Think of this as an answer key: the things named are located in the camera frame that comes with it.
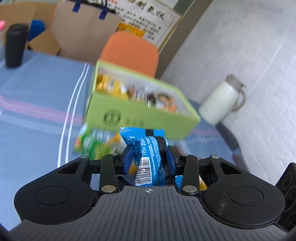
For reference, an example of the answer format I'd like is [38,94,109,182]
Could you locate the black tumbler cup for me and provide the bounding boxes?
[5,24,29,68]

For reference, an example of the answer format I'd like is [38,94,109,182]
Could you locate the blue chair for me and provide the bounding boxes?
[28,20,46,42]

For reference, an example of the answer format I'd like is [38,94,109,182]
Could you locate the clear bottle pink cap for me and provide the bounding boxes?
[0,20,6,47]

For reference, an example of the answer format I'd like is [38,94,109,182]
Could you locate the yellow rice cracker packet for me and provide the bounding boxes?
[154,93,178,113]

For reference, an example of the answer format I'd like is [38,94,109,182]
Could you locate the white thermos jug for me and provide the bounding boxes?
[198,74,247,126]

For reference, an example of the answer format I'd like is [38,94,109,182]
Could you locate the blue striped tablecloth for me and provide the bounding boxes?
[0,49,251,232]

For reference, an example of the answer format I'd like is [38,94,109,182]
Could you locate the green cardboard box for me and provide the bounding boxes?
[85,60,201,139]

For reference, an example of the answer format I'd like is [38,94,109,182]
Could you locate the orange cake clear wrapper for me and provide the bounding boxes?
[199,176,207,191]

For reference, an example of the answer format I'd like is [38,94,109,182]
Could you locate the blue snack packet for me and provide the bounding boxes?
[119,127,168,186]

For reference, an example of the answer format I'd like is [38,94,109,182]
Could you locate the green pea snack bag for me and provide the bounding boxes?
[73,123,121,160]

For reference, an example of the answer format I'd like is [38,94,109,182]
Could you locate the yellow egg cake bag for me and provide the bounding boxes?
[95,74,128,99]

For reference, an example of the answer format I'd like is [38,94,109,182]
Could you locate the orange chair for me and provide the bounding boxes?
[99,31,159,77]

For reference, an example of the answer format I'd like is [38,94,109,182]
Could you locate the brown paper bag blue handles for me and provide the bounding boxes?
[50,1,121,64]

